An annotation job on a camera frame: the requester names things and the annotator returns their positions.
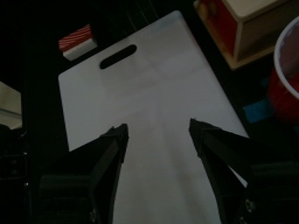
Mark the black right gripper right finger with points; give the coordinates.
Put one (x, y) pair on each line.
(240, 175)

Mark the blue plastic utensil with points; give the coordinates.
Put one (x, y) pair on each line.
(258, 110)

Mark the white plastic cutting board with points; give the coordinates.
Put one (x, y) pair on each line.
(155, 93)

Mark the red plastic cup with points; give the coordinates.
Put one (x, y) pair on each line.
(286, 96)

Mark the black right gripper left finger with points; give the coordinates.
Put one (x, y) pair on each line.
(89, 175)

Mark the salmon nigiri sushi toy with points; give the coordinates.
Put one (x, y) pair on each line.
(77, 42)

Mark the wooden box with slot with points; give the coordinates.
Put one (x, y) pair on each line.
(252, 29)

